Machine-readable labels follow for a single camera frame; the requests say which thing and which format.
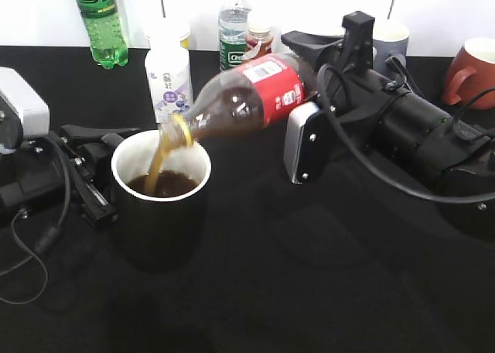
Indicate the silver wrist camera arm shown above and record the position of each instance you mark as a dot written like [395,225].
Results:
[307,143]
[24,114]

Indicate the white blueberry milk carton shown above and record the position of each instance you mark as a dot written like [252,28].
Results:
[168,71]

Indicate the clear water bottle green label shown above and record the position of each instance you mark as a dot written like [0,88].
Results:
[232,28]

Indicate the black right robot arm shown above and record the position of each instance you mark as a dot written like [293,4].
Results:
[451,162]

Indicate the nescafe coffee bottle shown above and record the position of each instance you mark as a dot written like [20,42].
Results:
[258,37]

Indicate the red ceramic mug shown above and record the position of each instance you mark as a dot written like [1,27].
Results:
[470,72]

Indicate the yellow lidded can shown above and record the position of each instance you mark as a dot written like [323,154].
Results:
[184,33]

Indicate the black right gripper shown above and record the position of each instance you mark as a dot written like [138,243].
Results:
[369,109]

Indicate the cola bottle red label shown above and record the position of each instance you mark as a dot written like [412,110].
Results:
[243,99]

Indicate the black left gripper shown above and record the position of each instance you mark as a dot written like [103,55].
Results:
[32,177]

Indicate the black mug white inside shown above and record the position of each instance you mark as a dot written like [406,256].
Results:
[158,234]

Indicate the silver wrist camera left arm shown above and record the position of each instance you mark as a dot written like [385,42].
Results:
[24,114]

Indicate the grey paper cup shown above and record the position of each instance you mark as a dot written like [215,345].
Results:
[389,36]

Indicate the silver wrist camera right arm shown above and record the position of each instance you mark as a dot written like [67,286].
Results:
[307,143]

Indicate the green sprite bottle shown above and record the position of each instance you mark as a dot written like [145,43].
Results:
[103,25]

